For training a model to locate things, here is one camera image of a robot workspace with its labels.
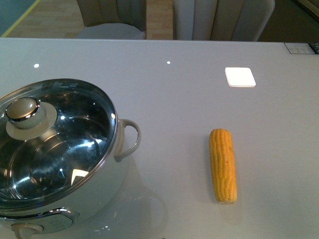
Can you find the yellow corn cob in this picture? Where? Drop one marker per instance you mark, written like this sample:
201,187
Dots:
223,169

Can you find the glass pot lid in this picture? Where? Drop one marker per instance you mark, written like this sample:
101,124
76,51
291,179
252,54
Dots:
37,172

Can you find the white electric cooking pot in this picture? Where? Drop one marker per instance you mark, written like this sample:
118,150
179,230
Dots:
28,118

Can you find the right beige dining chair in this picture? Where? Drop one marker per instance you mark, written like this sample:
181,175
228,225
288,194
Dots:
220,20

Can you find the beige dining chair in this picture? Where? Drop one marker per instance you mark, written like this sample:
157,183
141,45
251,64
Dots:
113,19
220,20

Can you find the left beige dining chair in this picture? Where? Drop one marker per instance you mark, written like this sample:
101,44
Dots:
113,19

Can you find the black white table label sticker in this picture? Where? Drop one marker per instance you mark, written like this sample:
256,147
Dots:
303,48

